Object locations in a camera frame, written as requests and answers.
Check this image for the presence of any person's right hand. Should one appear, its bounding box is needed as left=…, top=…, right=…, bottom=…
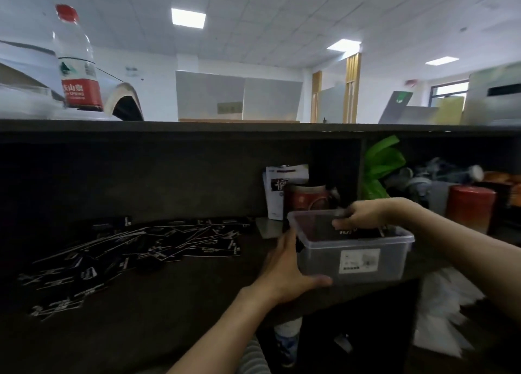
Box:
left=332, top=198, right=392, bottom=231

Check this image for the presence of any person's left hand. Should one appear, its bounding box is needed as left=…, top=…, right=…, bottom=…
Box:
left=249, top=227, right=333, bottom=306

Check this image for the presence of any clear plastic storage box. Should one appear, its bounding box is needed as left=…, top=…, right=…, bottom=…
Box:
left=287, top=209, right=416, bottom=286

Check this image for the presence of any person's right forearm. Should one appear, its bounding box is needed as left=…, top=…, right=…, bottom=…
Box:
left=385, top=199, right=521, bottom=325

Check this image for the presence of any person's left forearm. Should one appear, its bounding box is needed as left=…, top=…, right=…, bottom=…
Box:
left=166, top=288, right=277, bottom=374

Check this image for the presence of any black card bundle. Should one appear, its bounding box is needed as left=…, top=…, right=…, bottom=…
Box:
left=303, top=219, right=386, bottom=241

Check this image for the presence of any red drink can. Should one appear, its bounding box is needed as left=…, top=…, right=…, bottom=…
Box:
left=284, top=184, right=333, bottom=220

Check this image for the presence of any white plastic bottle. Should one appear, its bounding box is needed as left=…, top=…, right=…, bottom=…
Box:
left=273, top=317, right=303, bottom=367

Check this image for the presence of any green plastic bag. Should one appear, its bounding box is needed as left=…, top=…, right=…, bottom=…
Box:
left=361, top=135, right=407, bottom=202

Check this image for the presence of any grey paper sheet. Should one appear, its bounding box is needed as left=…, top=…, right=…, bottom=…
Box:
left=256, top=217, right=286, bottom=240

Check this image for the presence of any white carton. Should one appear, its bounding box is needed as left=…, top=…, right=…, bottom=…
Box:
left=262, top=164, right=310, bottom=222

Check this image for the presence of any grey clutter of bottles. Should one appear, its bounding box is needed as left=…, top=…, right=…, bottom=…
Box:
left=385, top=157, right=486, bottom=217

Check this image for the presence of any striped grey clothing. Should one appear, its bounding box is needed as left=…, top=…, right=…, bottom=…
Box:
left=239, top=336, right=272, bottom=374

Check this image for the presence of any grey leaning board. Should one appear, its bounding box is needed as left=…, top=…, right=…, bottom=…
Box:
left=378, top=91, right=441, bottom=125

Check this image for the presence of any red tin canister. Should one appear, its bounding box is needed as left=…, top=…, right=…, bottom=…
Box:
left=445, top=185, right=497, bottom=235

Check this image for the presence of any wooden pillar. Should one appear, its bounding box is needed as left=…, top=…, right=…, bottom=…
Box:
left=310, top=71, right=323, bottom=123
left=343, top=53, right=362, bottom=124

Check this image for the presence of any white plastic bag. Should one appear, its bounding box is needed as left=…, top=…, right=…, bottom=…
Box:
left=413, top=267, right=486, bottom=359

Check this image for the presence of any white partition panel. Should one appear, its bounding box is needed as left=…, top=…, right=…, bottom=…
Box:
left=175, top=70, right=246, bottom=122
left=243, top=77, right=304, bottom=122

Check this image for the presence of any yellow board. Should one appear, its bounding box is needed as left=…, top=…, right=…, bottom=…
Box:
left=437, top=96, right=465, bottom=125

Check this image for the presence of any orange packet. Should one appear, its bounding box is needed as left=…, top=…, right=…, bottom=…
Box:
left=483, top=171, right=521, bottom=207

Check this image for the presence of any window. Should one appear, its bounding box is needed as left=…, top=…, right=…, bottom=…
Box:
left=430, top=80, right=470, bottom=109

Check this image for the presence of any pile of black cards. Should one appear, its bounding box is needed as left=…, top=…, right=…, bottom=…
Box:
left=18, top=216, right=251, bottom=322

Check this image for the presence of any dark wooden shelf unit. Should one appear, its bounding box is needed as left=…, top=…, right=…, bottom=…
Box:
left=0, top=119, right=521, bottom=374

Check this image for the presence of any grey appliance casing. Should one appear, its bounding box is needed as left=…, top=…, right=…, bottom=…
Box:
left=462, top=62, right=521, bottom=126

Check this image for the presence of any red-capped water bottle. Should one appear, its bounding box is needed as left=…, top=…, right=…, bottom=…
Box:
left=52, top=4, right=105, bottom=112

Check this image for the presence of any white car body model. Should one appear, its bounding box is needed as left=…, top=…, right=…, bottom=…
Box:
left=0, top=40, right=145, bottom=122

